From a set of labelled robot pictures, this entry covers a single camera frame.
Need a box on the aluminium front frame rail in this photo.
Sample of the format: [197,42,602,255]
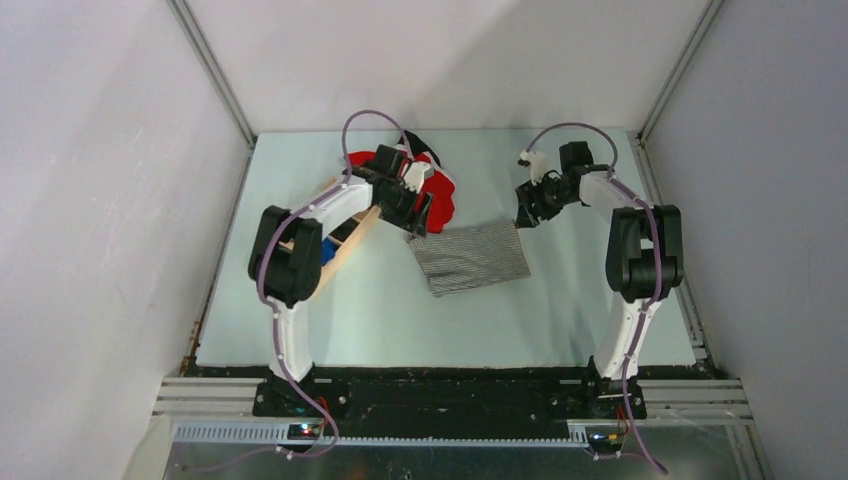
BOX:
[153,378,754,448]

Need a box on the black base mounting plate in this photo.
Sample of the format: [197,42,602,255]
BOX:
[252,366,647,440]

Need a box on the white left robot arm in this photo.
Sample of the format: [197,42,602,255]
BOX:
[248,142,440,417]

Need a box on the blue rolled cloth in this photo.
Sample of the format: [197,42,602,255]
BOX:
[320,238,338,266]

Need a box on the grey striped underwear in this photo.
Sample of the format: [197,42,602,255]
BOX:
[406,220,531,297]

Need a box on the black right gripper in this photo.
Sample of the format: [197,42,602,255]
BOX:
[515,172,575,229]

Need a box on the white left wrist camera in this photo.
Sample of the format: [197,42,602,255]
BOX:
[401,161,434,193]

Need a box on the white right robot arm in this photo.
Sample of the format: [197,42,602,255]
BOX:
[515,142,684,418]

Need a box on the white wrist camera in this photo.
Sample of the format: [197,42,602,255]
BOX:
[401,161,434,193]
[518,150,549,185]

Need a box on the wooden compartment organizer box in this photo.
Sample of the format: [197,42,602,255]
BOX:
[278,176,381,303]

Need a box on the red garment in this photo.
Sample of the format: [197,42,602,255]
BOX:
[349,130,456,235]

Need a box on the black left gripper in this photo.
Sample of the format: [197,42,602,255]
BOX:
[375,179,432,238]

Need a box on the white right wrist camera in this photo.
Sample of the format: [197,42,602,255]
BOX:
[518,150,549,185]

